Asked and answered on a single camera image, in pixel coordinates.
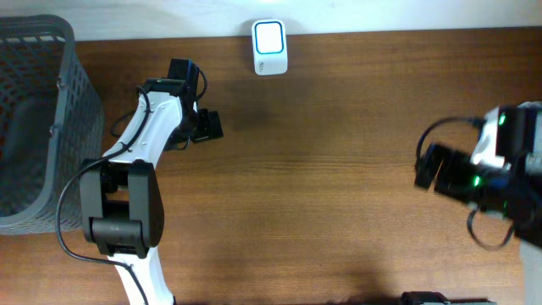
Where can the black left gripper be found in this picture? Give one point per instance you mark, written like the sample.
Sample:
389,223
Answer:
209,124

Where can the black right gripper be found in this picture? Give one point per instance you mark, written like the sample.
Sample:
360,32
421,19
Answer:
445,159

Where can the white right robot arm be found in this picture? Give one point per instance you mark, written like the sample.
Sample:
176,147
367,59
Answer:
509,137

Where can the white barcode scanner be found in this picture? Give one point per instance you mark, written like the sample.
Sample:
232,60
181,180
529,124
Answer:
269,46

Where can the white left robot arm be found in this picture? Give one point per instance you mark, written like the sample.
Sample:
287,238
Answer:
121,206

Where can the dark grey plastic basket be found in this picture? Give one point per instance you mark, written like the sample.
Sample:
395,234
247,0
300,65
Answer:
51,120

